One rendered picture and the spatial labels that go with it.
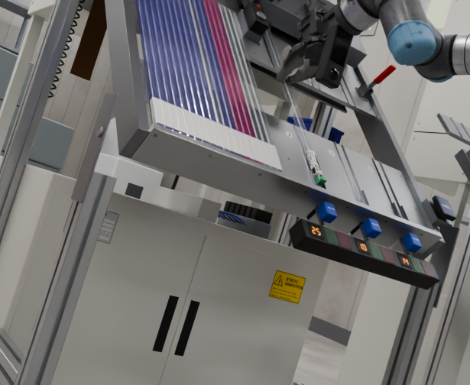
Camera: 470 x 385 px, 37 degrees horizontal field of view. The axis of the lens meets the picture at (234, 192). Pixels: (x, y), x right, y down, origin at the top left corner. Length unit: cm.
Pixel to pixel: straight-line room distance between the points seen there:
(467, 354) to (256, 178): 76
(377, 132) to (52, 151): 278
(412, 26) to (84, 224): 63
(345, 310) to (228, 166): 474
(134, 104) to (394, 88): 512
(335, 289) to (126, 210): 461
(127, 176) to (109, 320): 595
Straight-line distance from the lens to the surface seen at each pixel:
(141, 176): 745
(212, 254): 151
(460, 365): 172
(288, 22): 166
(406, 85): 608
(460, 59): 135
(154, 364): 152
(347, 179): 138
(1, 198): 154
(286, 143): 132
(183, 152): 110
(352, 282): 584
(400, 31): 126
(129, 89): 114
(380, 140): 166
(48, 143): 417
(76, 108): 915
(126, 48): 122
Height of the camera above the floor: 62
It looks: 3 degrees up
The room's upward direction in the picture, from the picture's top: 17 degrees clockwise
